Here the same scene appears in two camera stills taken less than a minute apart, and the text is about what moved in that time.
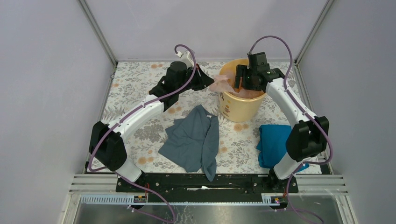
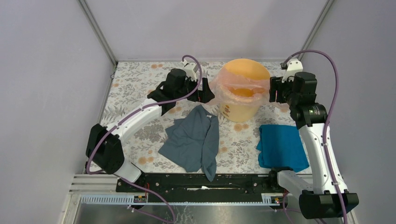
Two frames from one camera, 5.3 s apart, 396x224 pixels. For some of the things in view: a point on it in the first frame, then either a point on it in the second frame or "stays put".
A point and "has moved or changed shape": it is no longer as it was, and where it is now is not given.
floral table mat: x=236 y=142 stays put
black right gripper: x=241 y=71 to x=275 y=84
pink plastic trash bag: x=222 y=83 has moved or changed shape
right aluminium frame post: x=298 y=74 stays put
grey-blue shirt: x=192 y=142 stays put
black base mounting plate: x=197 y=187 stays put
